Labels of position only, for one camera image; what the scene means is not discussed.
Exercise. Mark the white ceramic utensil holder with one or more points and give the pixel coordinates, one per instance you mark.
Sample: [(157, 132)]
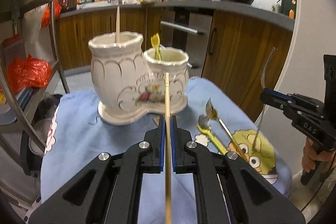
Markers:
[(130, 82)]

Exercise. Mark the steel oven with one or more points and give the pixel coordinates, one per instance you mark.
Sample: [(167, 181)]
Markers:
[(188, 29)]

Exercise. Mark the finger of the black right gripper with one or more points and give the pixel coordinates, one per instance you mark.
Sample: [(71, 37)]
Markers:
[(275, 99)]

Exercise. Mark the yellow plastic spoon with metal head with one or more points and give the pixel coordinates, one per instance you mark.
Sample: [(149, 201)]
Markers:
[(204, 128)]

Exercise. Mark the yellow tulip spoon in holder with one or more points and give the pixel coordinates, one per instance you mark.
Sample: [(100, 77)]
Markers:
[(155, 43)]

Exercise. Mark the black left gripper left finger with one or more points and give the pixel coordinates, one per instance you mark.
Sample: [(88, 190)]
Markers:
[(108, 189)]

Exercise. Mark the person's right hand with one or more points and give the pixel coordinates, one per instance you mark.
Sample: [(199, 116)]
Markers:
[(317, 163)]

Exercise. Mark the red plastic bag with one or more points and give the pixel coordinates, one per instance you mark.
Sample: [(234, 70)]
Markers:
[(28, 73)]

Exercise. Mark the wooden chopstick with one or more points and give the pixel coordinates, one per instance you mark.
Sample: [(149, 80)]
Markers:
[(118, 24), (168, 198)]

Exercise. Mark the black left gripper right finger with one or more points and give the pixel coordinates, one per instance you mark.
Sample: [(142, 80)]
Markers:
[(227, 188)]

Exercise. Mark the wooden chopstick in holder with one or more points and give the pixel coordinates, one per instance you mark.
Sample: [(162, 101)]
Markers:
[(118, 24)]

